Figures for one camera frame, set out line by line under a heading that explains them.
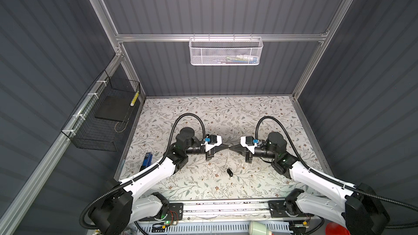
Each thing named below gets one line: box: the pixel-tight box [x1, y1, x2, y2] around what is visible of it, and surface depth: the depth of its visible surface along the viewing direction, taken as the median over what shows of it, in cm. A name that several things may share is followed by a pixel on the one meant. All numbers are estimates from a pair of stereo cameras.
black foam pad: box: [94, 95, 132, 122], surface depth 78 cm
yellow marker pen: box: [130, 90, 140, 107], surface depth 83 cm
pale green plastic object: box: [248, 220, 273, 235], surface depth 64 cm
